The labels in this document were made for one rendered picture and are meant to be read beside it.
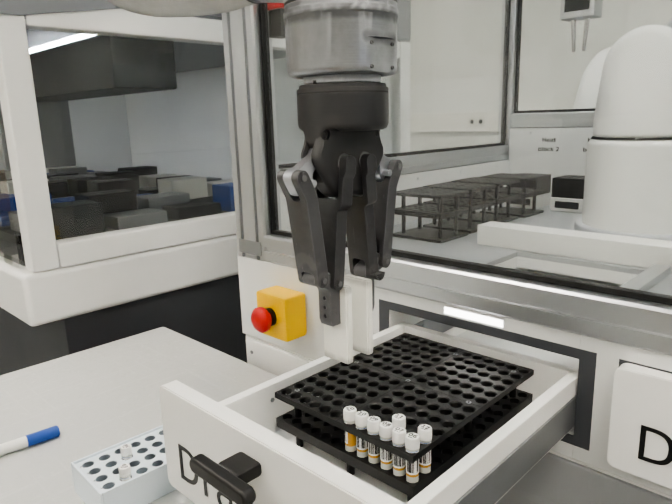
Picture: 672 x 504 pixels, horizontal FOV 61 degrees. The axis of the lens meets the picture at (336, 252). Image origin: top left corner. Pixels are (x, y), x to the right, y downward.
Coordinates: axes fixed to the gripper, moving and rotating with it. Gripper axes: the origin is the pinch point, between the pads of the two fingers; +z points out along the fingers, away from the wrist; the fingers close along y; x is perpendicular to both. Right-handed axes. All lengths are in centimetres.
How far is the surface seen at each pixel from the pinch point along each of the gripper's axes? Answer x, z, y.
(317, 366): 12.3, 10.9, 7.7
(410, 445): -7.4, 9.3, -0.6
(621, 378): -16.8, 8.3, 21.2
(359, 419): -1.7, 9.0, -0.6
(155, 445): 27.3, 21.0, -5.9
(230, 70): 46, -25, 23
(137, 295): 81, 19, 20
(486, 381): -5.4, 10.0, 15.4
